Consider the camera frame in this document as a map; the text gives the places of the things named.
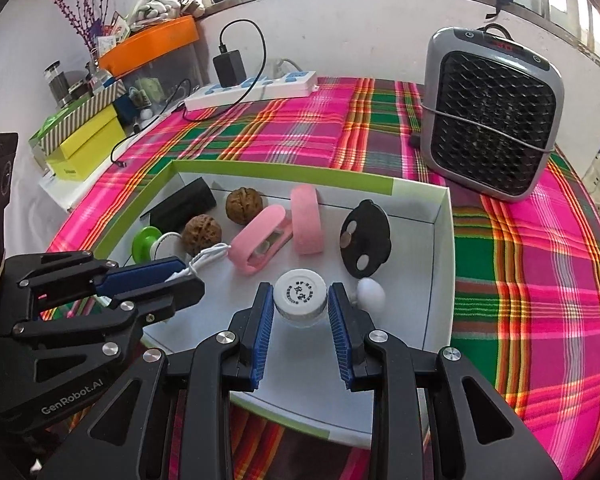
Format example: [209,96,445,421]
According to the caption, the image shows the white suction hook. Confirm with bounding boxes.
[355,278,386,318]

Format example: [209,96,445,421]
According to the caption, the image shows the purple flower branches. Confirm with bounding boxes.
[52,0,119,54]

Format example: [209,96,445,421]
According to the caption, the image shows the black charging cable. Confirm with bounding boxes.
[109,18,269,168]

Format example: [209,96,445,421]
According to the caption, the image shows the plaid tablecloth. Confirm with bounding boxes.
[50,78,600,479]

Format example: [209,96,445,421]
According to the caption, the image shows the green white cardboard box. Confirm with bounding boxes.
[94,160,455,448]

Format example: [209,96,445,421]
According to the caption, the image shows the green white spool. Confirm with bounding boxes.
[131,226,188,263]

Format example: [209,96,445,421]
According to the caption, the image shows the white side shelf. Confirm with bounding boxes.
[38,93,186,212]

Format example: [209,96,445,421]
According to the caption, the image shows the black power adapter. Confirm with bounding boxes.
[213,44,247,88]

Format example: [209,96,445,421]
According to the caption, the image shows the pink case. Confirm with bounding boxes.
[227,205,292,275]
[290,183,324,256]

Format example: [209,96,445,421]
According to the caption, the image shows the grey black fan heater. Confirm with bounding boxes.
[419,24,565,202]

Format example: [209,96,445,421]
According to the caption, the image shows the white power strip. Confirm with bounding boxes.
[184,70,317,110]

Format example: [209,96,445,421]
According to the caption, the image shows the striped green lid box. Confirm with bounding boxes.
[29,80,126,156]

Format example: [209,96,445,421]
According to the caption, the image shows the white round cap container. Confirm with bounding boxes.
[273,269,327,327]

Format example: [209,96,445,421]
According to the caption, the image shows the wrinkled brown walnut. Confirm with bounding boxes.
[225,188,264,226]

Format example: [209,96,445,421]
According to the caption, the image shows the dark glass jar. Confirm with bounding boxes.
[44,61,71,108]

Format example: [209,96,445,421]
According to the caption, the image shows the orange lid plastic bin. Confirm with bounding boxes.
[99,15,201,90]

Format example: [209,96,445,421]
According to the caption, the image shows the black bike light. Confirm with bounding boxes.
[143,178,216,234]

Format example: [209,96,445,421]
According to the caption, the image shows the yellow cardboard box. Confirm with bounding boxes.
[45,105,125,181]

